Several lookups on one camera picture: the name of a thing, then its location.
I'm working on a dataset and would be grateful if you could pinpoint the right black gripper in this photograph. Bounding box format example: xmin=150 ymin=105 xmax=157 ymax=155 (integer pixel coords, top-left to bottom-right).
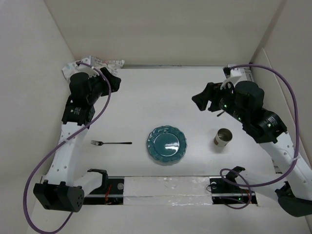
xmin=192 ymin=79 xmax=248 ymax=123

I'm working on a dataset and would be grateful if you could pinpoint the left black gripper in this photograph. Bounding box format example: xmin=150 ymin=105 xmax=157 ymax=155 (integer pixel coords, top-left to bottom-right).
xmin=87 ymin=67 xmax=119 ymax=104

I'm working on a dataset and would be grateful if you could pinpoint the patterned cloth placemat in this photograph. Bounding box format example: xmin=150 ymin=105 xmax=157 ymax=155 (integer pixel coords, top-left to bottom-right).
xmin=62 ymin=56 xmax=125 ymax=83

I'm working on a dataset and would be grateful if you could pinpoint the white brown metal cup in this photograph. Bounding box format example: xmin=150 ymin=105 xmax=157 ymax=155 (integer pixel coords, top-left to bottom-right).
xmin=214 ymin=128 xmax=233 ymax=147

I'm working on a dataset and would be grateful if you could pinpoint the black fork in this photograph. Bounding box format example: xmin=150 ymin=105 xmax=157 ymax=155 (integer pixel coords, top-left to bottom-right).
xmin=91 ymin=140 xmax=132 ymax=146

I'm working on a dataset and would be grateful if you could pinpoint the teal ceramic plate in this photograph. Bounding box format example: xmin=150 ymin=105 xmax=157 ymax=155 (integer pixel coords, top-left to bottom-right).
xmin=146 ymin=125 xmax=187 ymax=164

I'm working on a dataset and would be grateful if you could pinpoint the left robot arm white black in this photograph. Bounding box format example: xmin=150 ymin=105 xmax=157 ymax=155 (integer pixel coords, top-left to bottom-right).
xmin=33 ymin=67 xmax=121 ymax=212

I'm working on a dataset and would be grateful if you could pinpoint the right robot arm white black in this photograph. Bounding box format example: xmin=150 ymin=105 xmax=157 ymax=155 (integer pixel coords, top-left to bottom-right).
xmin=192 ymin=81 xmax=312 ymax=217

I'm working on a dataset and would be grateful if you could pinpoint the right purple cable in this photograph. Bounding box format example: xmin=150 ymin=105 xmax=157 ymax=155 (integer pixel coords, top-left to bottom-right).
xmin=219 ymin=63 xmax=300 ymax=210

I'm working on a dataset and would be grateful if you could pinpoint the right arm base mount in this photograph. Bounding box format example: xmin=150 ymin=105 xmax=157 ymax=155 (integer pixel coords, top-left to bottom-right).
xmin=206 ymin=176 xmax=258 ymax=205

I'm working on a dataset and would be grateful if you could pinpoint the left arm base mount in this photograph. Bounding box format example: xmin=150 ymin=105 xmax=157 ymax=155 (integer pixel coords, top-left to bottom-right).
xmin=83 ymin=177 xmax=124 ymax=205

